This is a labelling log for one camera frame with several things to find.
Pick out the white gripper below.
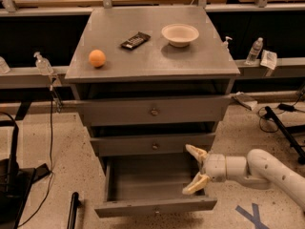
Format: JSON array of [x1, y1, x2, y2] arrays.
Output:
[[182, 144, 226, 195]]

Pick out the grey bottom drawer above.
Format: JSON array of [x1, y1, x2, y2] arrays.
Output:
[[95, 153, 217, 218]]

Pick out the grey drawer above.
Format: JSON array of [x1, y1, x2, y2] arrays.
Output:
[[95, 153, 217, 218], [91, 133, 215, 156], [77, 95, 230, 126]]

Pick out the grey middle drawer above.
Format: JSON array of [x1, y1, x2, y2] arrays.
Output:
[[91, 133, 215, 156]]

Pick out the grey top drawer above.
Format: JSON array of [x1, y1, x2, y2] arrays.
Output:
[[77, 95, 230, 126]]

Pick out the grey drawer cabinet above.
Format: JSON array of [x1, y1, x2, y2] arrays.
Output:
[[64, 5, 241, 170]]

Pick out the white folded cloth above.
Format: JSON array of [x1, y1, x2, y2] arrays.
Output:
[[234, 92, 257, 111]]

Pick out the black stand leg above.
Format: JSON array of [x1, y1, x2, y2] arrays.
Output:
[[265, 106, 305, 165]]

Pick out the clear plastic water bottle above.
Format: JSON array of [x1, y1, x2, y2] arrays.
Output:
[[245, 37, 263, 65]]

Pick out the small white pump bottle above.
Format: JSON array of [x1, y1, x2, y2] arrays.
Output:
[[223, 36, 233, 52]]

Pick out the black bar on floor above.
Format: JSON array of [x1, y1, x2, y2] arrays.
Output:
[[67, 192, 80, 229]]

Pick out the white wipe packet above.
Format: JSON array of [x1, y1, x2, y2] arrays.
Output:
[[260, 50, 277, 70]]

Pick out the white paper bowl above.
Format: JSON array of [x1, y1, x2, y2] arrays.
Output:
[[161, 24, 199, 48]]

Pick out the orange fruit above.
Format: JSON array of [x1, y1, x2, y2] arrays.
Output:
[[89, 50, 106, 68]]

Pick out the black stand base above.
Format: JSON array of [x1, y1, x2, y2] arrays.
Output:
[[0, 113, 51, 229]]

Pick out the clear pump sanitizer bottle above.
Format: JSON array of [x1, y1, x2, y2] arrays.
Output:
[[33, 52, 53, 75]]

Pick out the black power adapter cable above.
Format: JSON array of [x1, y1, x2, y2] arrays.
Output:
[[256, 89, 305, 134]]

